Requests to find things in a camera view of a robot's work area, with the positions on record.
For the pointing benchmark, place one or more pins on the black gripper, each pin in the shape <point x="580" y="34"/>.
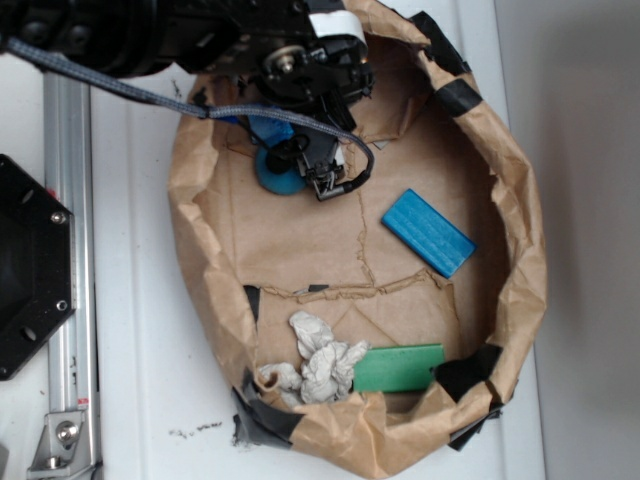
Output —
<point x="308" y="57"/>

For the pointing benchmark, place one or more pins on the blue sponge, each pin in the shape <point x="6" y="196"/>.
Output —
<point x="262" y="130"/>

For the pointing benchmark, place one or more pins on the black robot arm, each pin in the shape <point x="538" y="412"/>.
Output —
<point x="104" y="43"/>

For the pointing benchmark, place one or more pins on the blue ball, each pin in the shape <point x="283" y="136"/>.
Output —
<point x="288" y="183"/>

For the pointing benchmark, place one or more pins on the brown paper bag bin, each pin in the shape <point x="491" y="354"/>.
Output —
<point x="250" y="259"/>

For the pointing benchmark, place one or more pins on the blue rectangular block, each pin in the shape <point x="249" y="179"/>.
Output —
<point x="428" y="233"/>

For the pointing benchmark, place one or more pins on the crumpled white paper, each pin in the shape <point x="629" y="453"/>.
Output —
<point x="327" y="372"/>

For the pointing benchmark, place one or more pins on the green flat block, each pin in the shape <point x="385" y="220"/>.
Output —
<point x="398" y="369"/>

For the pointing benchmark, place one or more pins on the aluminium rail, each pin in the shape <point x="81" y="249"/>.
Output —
<point x="73" y="351"/>

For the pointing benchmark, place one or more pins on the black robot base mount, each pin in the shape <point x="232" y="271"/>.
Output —
<point x="36" y="267"/>

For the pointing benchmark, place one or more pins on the metal corner bracket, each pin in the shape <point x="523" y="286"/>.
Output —
<point x="66" y="449"/>

